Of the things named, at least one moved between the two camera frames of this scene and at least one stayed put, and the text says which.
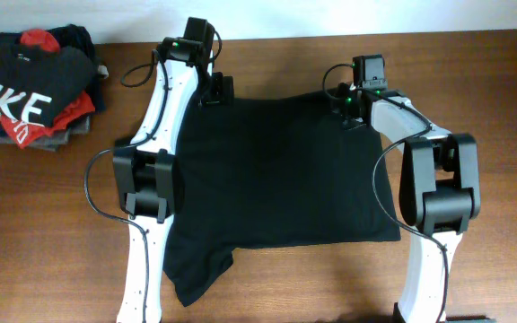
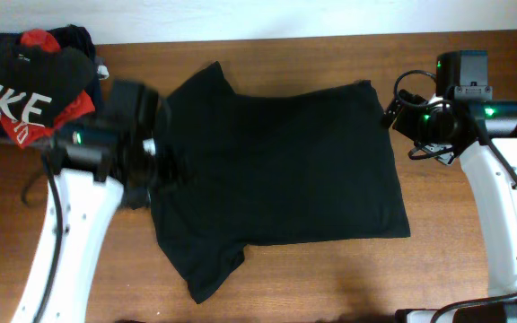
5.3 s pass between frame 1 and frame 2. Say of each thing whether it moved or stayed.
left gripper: moved
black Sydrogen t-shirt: stayed
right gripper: moved
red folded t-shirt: stayed
